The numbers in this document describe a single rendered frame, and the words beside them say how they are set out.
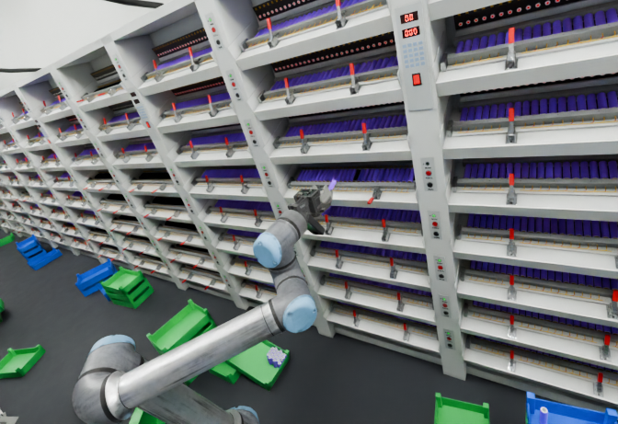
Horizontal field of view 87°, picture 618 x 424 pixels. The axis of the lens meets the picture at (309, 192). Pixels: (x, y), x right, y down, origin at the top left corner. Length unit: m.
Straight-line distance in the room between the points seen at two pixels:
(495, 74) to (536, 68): 0.09
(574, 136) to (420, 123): 0.38
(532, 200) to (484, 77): 0.40
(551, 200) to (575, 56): 0.40
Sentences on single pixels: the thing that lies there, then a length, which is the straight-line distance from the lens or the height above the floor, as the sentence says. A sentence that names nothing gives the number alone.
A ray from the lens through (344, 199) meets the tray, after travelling 1.31.
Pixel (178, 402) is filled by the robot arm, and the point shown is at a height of 0.67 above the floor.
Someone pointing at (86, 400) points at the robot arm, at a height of 0.95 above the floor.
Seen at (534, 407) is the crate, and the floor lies 0.44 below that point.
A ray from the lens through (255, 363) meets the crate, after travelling 2.07.
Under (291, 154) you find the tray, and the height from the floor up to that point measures 1.15.
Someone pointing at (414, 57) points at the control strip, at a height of 1.43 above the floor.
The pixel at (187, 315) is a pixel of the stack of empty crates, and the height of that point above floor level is 0.24.
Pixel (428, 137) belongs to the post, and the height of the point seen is 1.19.
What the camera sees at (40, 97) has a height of 1.68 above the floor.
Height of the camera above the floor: 1.57
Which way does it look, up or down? 25 degrees down
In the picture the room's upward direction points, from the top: 17 degrees counter-clockwise
